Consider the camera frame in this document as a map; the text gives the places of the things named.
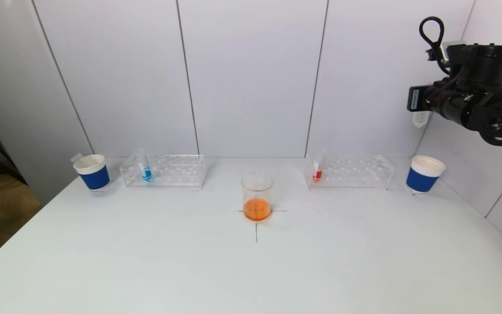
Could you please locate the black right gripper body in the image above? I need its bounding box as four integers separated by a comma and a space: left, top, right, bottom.
407, 85, 448, 115

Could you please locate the test tube with yellow liquid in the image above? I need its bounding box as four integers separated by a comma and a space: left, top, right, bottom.
413, 110, 431, 129

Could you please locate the clear acrylic test tube rack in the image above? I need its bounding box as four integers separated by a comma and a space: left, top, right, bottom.
119, 154, 207, 188
303, 154, 395, 190

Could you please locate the test tube with red liquid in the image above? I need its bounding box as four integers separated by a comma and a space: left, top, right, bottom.
312, 150, 326, 182

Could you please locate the clear glass beaker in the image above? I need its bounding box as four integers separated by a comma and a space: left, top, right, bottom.
241, 171, 274, 223

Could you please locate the test tube with blue liquid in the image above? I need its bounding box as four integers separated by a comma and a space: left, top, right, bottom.
134, 148, 153, 182

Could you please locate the blue and white paper cup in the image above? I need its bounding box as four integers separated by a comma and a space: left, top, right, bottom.
73, 154, 111, 191
406, 155, 447, 195

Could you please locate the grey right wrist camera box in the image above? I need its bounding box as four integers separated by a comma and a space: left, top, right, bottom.
439, 41, 467, 62

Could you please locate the looped black camera cable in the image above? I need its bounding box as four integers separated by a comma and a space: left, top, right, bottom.
419, 17, 451, 75

